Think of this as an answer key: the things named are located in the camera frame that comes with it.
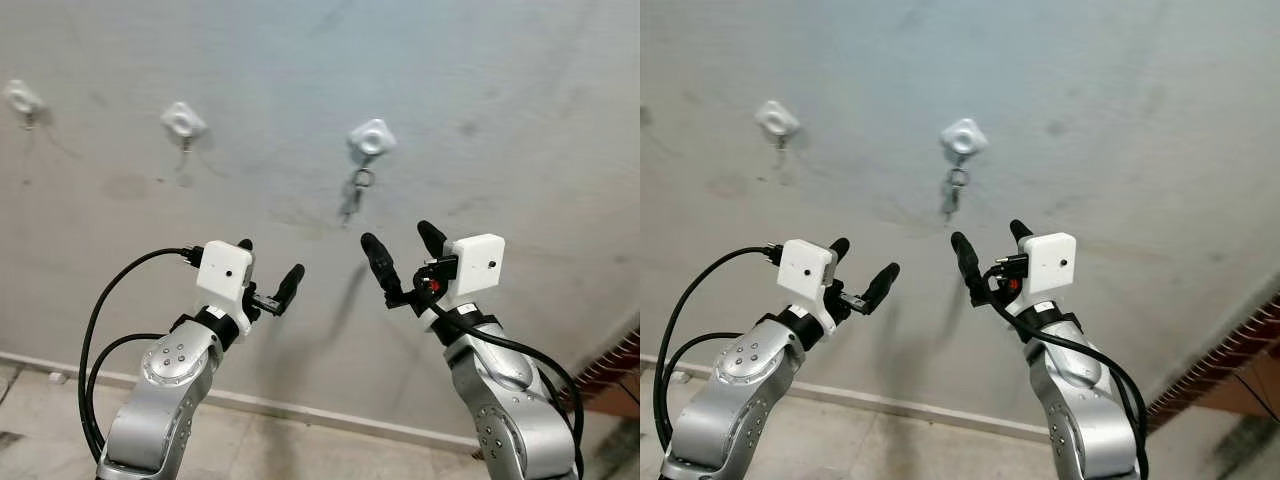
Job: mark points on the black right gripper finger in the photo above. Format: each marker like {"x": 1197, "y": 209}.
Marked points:
{"x": 1020, "y": 230}
{"x": 967, "y": 262}
{"x": 380, "y": 265}
{"x": 432, "y": 238}

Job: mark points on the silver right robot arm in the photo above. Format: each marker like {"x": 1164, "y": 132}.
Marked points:
{"x": 1085, "y": 420}
{"x": 510, "y": 420}

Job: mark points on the hanging key bunch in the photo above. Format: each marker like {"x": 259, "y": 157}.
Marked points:
{"x": 955, "y": 190}
{"x": 358, "y": 190}

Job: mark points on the white skirting board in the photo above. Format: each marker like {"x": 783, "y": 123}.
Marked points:
{"x": 250, "y": 400}
{"x": 900, "y": 405}

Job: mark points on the dark red brick tile column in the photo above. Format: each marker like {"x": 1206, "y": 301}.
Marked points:
{"x": 615, "y": 365}
{"x": 1230, "y": 345}

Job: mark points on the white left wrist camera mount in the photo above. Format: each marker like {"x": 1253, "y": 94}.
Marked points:
{"x": 805, "y": 270}
{"x": 222, "y": 270}

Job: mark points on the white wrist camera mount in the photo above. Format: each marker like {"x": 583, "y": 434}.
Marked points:
{"x": 1050, "y": 265}
{"x": 805, "y": 270}
{"x": 222, "y": 270}
{"x": 475, "y": 265}

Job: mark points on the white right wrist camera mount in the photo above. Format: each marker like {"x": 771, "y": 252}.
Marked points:
{"x": 1050, "y": 265}
{"x": 475, "y": 265}

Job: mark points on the white wall hook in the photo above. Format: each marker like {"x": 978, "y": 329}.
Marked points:
{"x": 964, "y": 137}
{"x": 777, "y": 118}
{"x": 183, "y": 120}
{"x": 20, "y": 97}
{"x": 371, "y": 138}

